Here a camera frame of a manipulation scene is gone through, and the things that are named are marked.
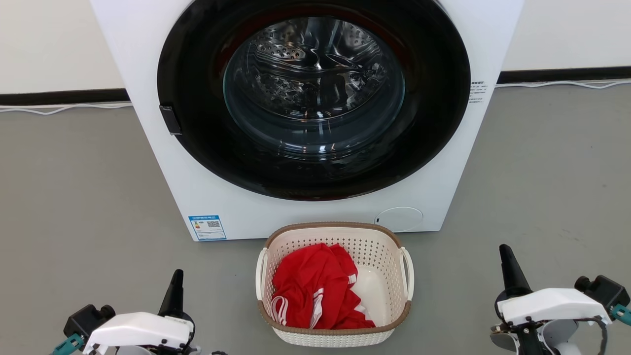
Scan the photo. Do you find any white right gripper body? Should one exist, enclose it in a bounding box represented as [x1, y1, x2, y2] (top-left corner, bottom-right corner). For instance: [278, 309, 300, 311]
[495, 287, 613, 327]

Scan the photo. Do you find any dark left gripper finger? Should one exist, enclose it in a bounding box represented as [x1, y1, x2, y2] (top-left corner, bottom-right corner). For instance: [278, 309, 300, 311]
[158, 269, 184, 319]

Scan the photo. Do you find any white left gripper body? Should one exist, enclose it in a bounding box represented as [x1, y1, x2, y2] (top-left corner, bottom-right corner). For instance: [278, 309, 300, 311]
[83, 312, 194, 355]

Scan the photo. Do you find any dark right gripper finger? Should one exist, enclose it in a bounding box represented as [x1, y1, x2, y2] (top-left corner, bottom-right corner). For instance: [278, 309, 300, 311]
[499, 244, 533, 297]

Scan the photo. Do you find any cream perforated laundry basket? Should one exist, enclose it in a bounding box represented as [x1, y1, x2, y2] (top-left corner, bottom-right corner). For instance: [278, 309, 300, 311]
[255, 221, 415, 348]

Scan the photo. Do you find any blue energy label sticker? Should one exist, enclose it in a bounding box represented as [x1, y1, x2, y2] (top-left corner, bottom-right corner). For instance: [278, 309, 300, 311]
[188, 214, 227, 242]

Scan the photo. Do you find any round white filter cover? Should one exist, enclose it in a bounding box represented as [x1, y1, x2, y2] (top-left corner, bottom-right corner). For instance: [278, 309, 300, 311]
[374, 207, 424, 233]

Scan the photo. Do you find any red garment with white stripes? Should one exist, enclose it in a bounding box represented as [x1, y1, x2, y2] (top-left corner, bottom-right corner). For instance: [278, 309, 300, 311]
[270, 243, 376, 330]

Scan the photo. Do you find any round black washing machine door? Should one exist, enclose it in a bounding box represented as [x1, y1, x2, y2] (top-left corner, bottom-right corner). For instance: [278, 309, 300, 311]
[157, 0, 471, 202]

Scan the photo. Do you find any white front-load washing machine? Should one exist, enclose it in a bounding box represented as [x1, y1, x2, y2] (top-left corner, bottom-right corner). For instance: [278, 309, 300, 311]
[90, 0, 524, 242]

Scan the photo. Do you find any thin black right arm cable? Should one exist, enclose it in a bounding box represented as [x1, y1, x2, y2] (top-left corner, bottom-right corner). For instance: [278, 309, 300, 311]
[578, 317, 609, 355]

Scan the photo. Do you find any teal left camera connector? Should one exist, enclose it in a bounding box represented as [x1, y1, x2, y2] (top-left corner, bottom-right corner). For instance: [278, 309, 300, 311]
[51, 334, 84, 355]

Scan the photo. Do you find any teal camera connector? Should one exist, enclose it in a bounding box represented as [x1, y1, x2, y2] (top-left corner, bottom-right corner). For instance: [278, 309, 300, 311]
[51, 334, 84, 355]
[610, 304, 631, 326]

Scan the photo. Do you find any teal right camera connector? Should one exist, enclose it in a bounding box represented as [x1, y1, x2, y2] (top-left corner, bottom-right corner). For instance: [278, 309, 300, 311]
[610, 304, 631, 326]

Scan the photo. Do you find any black door handle latch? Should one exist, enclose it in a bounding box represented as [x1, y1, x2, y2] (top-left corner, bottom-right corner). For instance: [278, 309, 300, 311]
[159, 105, 183, 136]

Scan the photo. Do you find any white floor cable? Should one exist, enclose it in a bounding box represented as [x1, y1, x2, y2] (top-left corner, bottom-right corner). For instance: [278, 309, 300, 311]
[0, 102, 133, 116]
[495, 78, 631, 90]

